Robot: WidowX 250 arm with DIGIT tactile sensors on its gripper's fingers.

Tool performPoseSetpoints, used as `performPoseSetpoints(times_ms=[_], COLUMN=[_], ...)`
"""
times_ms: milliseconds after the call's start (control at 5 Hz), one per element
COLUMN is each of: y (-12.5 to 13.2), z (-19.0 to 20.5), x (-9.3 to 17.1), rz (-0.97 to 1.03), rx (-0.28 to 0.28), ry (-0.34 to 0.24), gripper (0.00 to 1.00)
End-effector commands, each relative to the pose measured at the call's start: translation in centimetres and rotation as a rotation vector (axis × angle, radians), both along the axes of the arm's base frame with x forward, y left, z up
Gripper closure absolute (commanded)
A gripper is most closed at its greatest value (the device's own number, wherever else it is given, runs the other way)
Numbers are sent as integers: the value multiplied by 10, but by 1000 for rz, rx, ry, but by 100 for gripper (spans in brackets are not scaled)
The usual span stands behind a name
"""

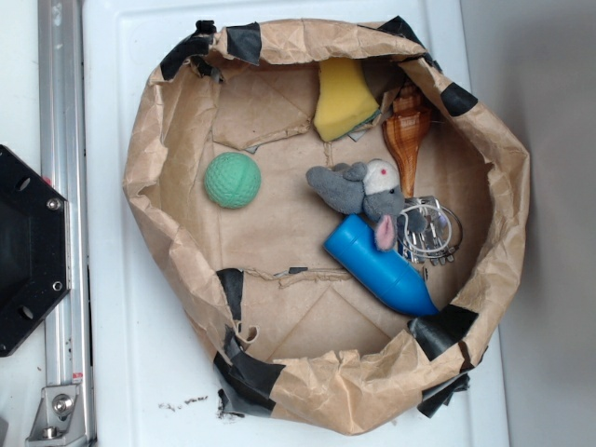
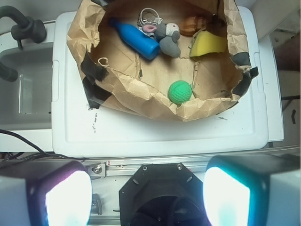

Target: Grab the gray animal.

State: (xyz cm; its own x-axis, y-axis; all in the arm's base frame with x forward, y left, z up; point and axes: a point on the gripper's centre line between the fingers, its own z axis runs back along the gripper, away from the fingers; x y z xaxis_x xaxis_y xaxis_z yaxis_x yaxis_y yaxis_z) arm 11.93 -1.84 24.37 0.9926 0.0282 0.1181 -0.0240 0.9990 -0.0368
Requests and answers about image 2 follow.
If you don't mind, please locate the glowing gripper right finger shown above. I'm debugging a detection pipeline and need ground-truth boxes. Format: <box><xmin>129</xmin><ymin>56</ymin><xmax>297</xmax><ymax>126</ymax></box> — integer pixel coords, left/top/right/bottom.
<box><xmin>203</xmin><ymin>155</ymin><xmax>301</xmax><ymax>226</ymax></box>

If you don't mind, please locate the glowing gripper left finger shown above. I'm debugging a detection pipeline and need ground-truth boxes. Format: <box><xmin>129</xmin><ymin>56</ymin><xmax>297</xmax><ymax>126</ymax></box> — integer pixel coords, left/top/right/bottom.
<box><xmin>0</xmin><ymin>161</ymin><xmax>92</xmax><ymax>226</ymax></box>

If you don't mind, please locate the white plastic bin lid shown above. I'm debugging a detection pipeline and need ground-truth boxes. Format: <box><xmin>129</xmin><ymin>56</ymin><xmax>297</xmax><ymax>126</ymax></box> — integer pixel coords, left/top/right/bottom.
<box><xmin>51</xmin><ymin>12</ymin><xmax>269</xmax><ymax>158</ymax></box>

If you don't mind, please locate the clear plastic bin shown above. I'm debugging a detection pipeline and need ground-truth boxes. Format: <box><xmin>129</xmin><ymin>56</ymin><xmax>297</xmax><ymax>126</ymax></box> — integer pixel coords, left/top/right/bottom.
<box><xmin>0</xmin><ymin>42</ymin><xmax>53</xmax><ymax>130</ymax></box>

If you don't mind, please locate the black mounting plate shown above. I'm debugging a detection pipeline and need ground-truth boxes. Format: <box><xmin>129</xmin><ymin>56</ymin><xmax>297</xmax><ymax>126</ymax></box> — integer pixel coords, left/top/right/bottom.
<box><xmin>119</xmin><ymin>163</ymin><xmax>209</xmax><ymax>226</ymax></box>

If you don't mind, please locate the green textured ball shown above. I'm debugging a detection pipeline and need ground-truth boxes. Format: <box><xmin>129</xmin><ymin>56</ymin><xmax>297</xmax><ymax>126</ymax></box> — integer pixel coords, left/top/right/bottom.
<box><xmin>168</xmin><ymin>81</ymin><xmax>192</xmax><ymax>105</ymax></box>

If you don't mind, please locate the brown paper bag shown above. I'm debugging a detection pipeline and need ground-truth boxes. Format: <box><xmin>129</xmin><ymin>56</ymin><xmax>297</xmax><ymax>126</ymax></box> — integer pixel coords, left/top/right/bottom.
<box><xmin>67</xmin><ymin>0</ymin><xmax>258</xmax><ymax>121</ymax></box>

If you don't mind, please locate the yellow sponge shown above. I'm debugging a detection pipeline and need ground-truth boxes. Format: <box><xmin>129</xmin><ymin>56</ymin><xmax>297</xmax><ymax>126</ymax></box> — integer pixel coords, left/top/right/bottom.
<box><xmin>190</xmin><ymin>31</ymin><xmax>227</xmax><ymax>57</ymax></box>

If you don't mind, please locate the brown wooden toy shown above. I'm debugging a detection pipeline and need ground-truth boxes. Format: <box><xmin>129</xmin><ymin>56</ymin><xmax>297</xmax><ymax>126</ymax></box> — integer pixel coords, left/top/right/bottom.
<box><xmin>179</xmin><ymin>16</ymin><xmax>208</xmax><ymax>37</ymax></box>

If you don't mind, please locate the gray plush mouse toy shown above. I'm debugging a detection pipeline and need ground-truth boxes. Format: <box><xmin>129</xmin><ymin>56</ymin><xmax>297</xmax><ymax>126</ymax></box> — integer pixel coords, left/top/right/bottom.
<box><xmin>142</xmin><ymin>23</ymin><xmax>181</xmax><ymax>58</ymax></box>

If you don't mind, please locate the blue plastic bottle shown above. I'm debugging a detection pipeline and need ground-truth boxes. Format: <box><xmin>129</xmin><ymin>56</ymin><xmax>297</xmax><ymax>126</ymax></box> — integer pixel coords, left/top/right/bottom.
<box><xmin>109</xmin><ymin>17</ymin><xmax>160</xmax><ymax>60</ymax></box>

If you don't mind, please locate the black cable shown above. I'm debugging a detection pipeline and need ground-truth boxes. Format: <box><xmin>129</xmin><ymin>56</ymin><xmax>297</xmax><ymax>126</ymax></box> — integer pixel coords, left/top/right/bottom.
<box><xmin>0</xmin><ymin>129</ymin><xmax>85</xmax><ymax>163</ymax></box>

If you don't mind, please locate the aluminium frame rail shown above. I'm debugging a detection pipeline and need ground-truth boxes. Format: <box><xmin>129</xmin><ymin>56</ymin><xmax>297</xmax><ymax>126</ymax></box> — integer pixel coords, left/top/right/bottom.
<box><xmin>0</xmin><ymin>145</ymin><xmax>301</xmax><ymax>177</ymax></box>

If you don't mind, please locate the white cable bundle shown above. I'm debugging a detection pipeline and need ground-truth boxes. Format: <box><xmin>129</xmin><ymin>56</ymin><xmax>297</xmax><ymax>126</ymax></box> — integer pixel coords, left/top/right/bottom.
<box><xmin>137</xmin><ymin>8</ymin><xmax>164</xmax><ymax>26</ymax></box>

